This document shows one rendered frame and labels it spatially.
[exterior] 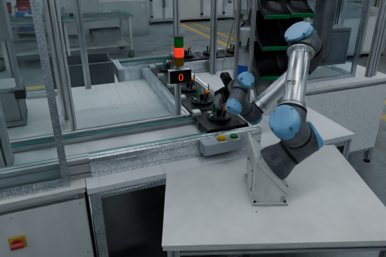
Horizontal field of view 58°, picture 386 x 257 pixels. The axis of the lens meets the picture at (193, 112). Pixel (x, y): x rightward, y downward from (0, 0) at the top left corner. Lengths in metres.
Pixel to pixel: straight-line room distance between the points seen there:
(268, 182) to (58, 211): 0.92
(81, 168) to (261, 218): 0.82
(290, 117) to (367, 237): 0.52
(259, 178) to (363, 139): 2.22
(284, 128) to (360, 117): 2.11
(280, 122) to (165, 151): 0.63
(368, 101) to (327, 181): 1.74
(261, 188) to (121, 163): 0.66
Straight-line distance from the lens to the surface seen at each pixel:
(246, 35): 2.74
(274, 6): 1.95
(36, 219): 1.72
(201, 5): 11.29
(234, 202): 1.49
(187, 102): 2.15
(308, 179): 1.70
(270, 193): 1.47
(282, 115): 1.33
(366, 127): 3.49
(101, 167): 1.67
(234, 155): 1.80
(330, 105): 3.08
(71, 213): 1.72
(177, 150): 1.72
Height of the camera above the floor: 1.78
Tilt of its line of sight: 24 degrees down
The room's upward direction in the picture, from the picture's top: straight up
